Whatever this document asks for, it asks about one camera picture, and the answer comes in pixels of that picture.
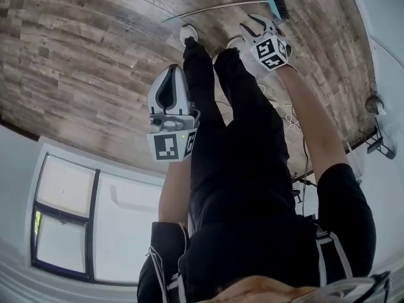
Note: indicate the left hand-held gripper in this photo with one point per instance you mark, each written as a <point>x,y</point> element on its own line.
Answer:
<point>165,145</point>

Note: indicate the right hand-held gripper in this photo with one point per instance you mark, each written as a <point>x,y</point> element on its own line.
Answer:
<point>271,52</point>

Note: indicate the teal broom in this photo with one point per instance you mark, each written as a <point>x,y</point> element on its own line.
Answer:
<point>272,3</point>

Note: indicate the person's left forearm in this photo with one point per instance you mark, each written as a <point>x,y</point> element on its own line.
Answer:
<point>175,194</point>

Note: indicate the person's right forearm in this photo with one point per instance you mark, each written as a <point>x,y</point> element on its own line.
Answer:
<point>309,122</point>

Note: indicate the person's right white shoe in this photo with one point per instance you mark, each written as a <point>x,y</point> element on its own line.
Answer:
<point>236,43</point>

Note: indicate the person's white shoe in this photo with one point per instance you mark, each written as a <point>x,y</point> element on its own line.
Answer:
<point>188,33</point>
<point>236,43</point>

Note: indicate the person's left white shoe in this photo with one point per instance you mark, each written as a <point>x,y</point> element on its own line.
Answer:
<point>188,33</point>

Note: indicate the person's black trousers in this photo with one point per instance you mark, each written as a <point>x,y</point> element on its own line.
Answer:
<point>246,122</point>

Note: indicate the dark framed window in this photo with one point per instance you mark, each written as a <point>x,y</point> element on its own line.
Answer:
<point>66,216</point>

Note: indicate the person's black shirt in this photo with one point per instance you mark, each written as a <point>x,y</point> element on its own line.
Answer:
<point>252,238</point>

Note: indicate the black folding chair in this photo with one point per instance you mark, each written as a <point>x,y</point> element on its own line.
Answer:
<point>382,145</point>

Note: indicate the person's head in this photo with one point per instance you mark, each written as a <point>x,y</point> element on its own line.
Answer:
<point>268,292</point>

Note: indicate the silver head mount frame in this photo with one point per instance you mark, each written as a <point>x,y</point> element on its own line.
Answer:
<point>347,287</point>

